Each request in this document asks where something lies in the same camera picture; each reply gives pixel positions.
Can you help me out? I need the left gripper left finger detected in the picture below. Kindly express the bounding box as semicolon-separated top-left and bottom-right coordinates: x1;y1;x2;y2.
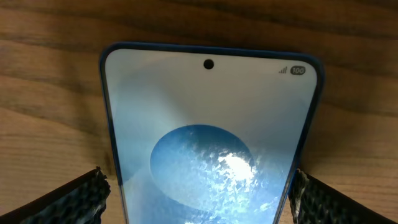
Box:
1;167;111;224

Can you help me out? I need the blue Galaxy smartphone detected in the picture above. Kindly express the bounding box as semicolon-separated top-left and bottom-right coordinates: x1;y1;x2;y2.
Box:
99;42;325;223

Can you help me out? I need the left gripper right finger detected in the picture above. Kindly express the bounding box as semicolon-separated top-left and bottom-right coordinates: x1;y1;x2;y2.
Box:
289;169;397;224

